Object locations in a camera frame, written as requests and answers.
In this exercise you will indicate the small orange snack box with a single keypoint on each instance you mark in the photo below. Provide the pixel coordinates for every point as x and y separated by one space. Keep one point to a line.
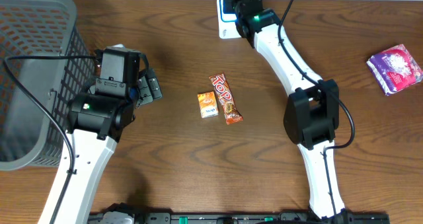
208 104

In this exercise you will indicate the grey plastic basket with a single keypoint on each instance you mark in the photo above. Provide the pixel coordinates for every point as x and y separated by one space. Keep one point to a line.
43 36

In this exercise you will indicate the pink purple pad package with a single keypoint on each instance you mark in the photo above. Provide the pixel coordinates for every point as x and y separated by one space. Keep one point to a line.
394 69

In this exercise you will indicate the orange chocolate bar wrapper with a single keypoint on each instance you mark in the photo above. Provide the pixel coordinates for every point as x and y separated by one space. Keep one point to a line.
225 97

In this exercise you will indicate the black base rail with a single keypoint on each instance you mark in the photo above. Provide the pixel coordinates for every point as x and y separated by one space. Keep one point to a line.
114 217

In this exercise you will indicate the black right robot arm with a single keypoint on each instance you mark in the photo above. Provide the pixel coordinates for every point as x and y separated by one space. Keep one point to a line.
312 110

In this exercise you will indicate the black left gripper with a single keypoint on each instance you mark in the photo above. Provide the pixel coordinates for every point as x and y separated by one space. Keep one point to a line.
151 84

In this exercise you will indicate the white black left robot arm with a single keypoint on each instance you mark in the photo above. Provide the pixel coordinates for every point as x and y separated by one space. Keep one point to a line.
96 119

